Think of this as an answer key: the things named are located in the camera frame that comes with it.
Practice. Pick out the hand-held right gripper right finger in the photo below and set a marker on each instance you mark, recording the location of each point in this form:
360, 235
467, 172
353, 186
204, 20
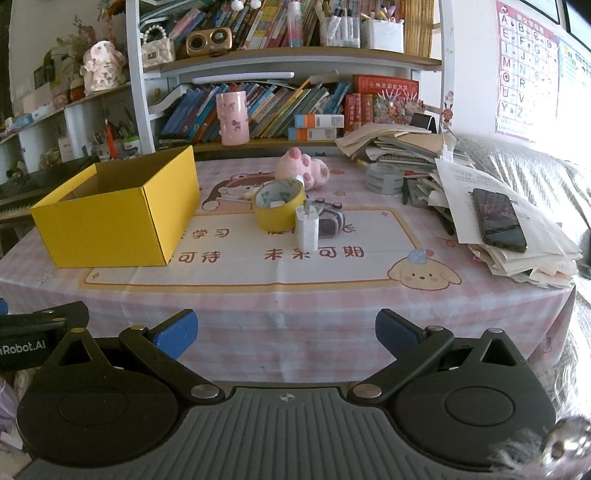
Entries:
397, 330

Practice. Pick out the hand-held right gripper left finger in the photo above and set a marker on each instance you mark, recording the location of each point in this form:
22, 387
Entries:
178, 330

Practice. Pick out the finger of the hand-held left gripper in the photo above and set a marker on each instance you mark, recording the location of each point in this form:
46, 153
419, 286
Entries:
69, 316

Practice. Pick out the yellow cardboard box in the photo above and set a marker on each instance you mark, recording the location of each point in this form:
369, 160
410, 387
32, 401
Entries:
106, 226

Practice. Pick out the white charger plug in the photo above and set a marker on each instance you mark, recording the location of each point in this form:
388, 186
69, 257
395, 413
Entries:
307, 230

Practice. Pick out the yellow tape roll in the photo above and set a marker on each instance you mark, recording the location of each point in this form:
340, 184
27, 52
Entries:
277, 219

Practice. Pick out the pink plush toy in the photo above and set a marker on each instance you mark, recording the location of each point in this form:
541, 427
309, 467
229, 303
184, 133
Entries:
300, 168

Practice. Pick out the black pen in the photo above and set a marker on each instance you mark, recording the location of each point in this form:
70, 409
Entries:
406, 191

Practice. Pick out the clear tape roll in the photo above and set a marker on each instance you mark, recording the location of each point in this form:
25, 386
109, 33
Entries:
385, 184

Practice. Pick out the black smartphone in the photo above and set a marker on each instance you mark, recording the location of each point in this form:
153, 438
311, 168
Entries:
498, 221

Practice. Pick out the grey pen holder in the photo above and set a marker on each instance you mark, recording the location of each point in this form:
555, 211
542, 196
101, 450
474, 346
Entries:
100, 148

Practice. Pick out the pile of white printed papers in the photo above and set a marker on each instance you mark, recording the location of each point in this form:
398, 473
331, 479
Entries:
545, 230

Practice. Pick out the green and white pen cup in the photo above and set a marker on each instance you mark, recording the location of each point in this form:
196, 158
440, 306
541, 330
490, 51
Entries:
132, 147

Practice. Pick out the red tassel pen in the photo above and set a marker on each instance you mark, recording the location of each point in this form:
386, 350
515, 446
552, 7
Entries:
110, 141

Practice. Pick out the stack of books and papers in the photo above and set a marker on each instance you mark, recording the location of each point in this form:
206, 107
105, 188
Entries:
401, 147

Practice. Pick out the black stapler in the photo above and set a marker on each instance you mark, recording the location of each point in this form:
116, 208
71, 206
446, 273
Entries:
173, 141

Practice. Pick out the grey fluffy charm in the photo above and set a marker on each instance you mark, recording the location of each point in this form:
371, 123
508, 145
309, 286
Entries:
554, 443

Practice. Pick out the white side shelf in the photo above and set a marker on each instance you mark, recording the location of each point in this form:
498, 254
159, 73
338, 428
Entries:
74, 115

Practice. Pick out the black phone stand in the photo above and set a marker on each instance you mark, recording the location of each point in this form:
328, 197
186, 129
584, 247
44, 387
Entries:
422, 123

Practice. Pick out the grey quilted sofa cover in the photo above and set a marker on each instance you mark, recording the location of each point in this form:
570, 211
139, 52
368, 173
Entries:
531, 170

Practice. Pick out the cartoon ant sticker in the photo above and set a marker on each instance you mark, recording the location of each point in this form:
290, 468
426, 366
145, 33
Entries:
447, 120

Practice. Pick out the pink printed cup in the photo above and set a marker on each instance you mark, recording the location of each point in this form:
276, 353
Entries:
233, 120

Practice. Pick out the row of red books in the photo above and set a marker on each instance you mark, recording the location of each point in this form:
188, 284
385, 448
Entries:
358, 113

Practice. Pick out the orange and blue box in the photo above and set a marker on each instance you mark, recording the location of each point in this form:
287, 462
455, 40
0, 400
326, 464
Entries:
318, 121

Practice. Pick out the red round jar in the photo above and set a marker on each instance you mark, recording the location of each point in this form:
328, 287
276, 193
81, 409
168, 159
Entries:
77, 92

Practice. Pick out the white bookshelf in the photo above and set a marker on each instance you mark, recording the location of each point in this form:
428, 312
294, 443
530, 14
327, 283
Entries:
136, 92

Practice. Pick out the row of leaning books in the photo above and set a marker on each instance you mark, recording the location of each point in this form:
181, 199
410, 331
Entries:
277, 106

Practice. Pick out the large red box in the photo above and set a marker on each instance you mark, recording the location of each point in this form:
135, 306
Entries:
385, 85

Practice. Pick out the white lamp bar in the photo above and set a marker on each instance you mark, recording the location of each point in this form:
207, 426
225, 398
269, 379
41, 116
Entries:
240, 77

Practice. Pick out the dried flower bunch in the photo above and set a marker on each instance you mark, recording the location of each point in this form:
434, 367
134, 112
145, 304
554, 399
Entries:
81, 37

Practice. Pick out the white pearl handbag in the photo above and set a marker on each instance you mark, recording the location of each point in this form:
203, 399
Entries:
158, 50

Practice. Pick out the golden retro speaker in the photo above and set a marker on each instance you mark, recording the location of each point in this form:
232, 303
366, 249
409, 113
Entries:
208, 42

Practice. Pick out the white pen box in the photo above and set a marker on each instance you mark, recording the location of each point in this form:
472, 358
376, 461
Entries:
382, 34

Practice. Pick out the woven bamboo roll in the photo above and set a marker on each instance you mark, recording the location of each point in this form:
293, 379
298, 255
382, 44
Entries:
420, 27

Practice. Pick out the clear marker pen box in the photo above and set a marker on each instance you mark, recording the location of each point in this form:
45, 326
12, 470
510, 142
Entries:
339, 30

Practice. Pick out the row of upright books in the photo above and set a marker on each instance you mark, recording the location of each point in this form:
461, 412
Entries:
258, 23

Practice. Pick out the alphabet wall poster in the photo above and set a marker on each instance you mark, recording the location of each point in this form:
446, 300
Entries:
526, 69

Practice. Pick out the pale chart wall poster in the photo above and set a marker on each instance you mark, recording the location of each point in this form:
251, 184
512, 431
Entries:
575, 92

